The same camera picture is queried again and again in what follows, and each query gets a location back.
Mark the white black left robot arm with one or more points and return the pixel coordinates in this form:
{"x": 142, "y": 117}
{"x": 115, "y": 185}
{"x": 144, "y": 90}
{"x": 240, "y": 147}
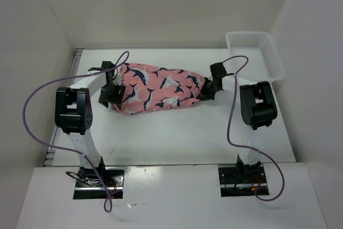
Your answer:
{"x": 73, "y": 114}

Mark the aluminium table frame rail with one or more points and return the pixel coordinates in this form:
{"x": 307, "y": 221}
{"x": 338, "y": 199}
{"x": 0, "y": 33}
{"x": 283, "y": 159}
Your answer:
{"x": 60, "y": 109}

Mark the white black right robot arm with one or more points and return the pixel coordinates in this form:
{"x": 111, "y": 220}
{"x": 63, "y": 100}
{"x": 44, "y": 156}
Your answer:
{"x": 257, "y": 108}

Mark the white plastic laundry basket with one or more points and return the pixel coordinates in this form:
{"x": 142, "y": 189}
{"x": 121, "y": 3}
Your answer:
{"x": 257, "y": 52}

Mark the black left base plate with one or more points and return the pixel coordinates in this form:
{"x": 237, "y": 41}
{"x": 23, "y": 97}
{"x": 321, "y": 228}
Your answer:
{"x": 90, "y": 187}

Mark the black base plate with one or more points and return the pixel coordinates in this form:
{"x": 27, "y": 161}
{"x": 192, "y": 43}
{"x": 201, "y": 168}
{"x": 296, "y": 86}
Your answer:
{"x": 90, "y": 187}
{"x": 232, "y": 185}

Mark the pink shark print shorts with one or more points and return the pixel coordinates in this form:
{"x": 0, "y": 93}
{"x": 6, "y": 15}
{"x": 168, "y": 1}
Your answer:
{"x": 151, "y": 88}

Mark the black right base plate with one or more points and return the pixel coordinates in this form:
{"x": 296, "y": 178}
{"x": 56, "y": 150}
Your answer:
{"x": 232, "y": 185}

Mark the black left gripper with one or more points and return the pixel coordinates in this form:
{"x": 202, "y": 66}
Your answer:
{"x": 116, "y": 98}

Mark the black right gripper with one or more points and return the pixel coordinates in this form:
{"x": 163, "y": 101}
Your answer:
{"x": 205, "y": 95}

